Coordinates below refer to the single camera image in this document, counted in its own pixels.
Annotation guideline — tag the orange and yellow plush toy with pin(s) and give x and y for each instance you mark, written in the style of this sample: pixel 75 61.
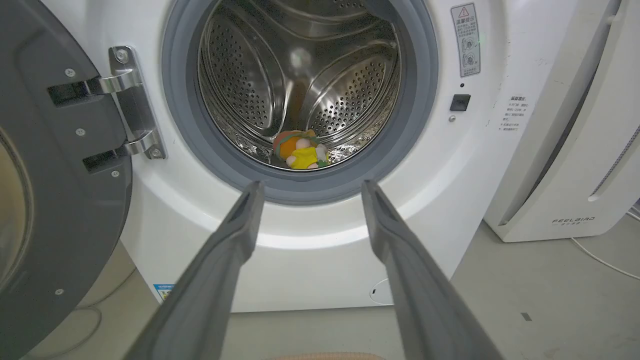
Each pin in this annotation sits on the orange and yellow plush toy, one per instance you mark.
pixel 301 150

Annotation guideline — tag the white front-load washing machine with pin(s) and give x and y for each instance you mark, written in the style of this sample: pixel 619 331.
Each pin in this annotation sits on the white front-load washing machine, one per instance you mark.
pixel 450 165

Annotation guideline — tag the chrome door hinge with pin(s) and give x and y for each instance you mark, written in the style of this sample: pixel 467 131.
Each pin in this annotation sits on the chrome door hinge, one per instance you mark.
pixel 131 102

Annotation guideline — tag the white air purifier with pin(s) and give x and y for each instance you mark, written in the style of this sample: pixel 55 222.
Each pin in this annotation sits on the white air purifier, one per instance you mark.
pixel 575 150

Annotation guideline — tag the grey rubber door gasket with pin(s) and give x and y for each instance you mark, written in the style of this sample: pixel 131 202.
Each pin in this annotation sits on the grey rubber door gasket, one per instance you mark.
pixel 415 120

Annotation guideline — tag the perforated steel drum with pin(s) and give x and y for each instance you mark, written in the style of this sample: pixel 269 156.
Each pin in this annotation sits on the perforated steel drum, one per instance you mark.
pixel 300 70

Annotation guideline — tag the grey washing machine door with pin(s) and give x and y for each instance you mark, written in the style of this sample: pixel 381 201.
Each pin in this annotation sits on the grey washing machine door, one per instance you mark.
pixel 55 165

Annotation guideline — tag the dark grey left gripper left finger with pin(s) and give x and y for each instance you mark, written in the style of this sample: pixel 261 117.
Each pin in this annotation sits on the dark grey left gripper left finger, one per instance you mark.
pixel 210 280

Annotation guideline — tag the warning label sticker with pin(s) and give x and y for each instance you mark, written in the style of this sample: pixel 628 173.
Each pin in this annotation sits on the warning label sticker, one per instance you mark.
pixel 465 40

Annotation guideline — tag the black door latch socket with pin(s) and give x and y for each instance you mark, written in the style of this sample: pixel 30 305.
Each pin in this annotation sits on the black door latch socket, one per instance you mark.
pixel 460 102

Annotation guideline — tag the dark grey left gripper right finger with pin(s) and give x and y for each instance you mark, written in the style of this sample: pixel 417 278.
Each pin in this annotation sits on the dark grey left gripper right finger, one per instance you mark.
pixel 415 285

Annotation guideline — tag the blue energy label sticker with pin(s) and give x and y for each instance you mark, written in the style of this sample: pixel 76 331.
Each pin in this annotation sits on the blue energy label sticker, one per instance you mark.
pixel 163 291

